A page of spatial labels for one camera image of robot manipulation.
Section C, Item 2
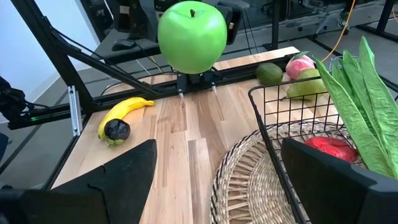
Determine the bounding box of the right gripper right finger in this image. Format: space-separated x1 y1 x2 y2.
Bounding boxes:
281 138 398 224

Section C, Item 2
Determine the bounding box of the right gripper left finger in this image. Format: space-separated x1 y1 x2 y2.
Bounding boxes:
0 139 158 224

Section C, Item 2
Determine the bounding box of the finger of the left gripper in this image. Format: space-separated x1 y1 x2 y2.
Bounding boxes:
136 0 160 43
223 4 244 45

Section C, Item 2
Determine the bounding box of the shiny red fruit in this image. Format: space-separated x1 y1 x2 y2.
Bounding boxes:
303 136 359 163

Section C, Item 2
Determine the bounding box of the green apple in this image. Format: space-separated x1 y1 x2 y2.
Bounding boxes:
157 0 228 75

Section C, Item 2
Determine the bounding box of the dark purple mangosteen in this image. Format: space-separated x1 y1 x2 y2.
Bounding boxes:
104 118 131 147

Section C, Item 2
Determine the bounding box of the dark green avocado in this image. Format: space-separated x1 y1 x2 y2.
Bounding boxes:
255 62 284 86

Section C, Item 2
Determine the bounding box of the yellow banana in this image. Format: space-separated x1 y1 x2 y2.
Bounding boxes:
97 96 155 141

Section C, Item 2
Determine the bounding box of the green leaf vegetable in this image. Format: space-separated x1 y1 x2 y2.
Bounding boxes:
312 35 398 180

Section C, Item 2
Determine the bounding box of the black computer mouse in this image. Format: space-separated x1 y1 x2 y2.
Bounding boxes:
111 39 137 52

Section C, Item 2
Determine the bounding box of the black standing desk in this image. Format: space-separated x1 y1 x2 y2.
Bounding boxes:
263 0 282 52

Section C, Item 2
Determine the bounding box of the pink peach with green leaf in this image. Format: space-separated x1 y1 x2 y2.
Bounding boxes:
285 51 316 81

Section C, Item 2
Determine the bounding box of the round woven straw mat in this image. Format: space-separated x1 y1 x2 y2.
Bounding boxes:
210 119 368 224

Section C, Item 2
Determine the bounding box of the light green pear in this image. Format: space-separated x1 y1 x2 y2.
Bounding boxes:
285 68 328 101

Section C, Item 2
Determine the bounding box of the silver metal bracket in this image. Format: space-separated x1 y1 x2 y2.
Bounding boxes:
67 85 84 137

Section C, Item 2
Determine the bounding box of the black wire basket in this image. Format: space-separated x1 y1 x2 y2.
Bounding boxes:
248 76 398 224

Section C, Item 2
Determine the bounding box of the black aluminium frame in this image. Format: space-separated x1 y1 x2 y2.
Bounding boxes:
7 0 398 131

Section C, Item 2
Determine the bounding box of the yellow cable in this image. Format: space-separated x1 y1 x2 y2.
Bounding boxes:
322 0 357 62

